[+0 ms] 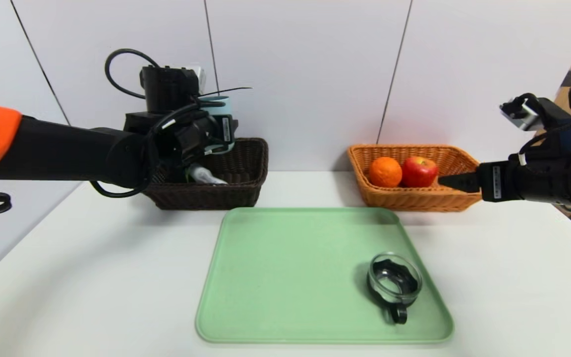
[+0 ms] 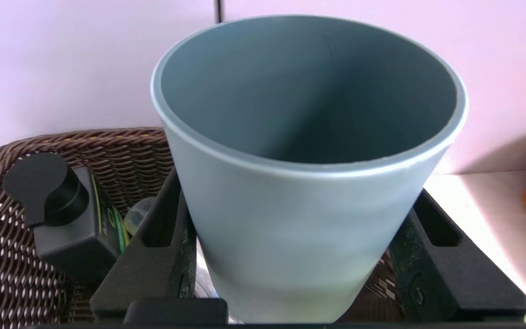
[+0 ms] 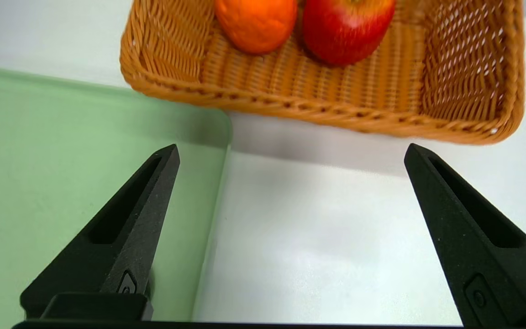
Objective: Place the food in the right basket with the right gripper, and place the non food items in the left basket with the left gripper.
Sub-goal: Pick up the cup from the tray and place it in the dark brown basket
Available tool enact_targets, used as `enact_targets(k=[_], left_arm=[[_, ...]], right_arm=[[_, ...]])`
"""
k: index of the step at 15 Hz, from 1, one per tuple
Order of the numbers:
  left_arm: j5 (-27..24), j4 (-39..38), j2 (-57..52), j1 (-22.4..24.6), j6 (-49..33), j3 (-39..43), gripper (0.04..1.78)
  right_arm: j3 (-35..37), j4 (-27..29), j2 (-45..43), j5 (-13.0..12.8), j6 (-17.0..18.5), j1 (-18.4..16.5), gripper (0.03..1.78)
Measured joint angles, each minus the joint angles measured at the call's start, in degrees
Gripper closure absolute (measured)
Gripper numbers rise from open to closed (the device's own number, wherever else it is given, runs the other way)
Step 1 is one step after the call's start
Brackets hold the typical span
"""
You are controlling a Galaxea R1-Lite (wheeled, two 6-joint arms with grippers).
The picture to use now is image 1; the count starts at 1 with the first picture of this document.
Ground orange fruit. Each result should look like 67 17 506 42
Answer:
369 157 403 188

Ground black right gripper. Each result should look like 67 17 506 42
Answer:
438 160 553 202

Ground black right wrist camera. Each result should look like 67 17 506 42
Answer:
500 94 571 132

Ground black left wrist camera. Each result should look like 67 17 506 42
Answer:
140 63 207 114

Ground blue-grey plastic cup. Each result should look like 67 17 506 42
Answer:
199 97 237 155

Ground glass jar with black handle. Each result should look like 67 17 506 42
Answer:
367 252 423 324

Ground red apple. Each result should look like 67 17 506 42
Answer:
401 156 439 188

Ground orange wicker basket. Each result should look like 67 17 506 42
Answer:
347 145 482 213

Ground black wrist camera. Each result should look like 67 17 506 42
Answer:
140 63 207 114
500 94 571 132

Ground dark brown wicker basket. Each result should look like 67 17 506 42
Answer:
142 138 269 211

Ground clear white spray bottle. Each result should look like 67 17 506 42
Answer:
186 165 228 185

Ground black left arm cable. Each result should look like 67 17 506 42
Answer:
90 49 253 199

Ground light green plastic tray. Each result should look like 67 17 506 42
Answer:
196 207 454 343

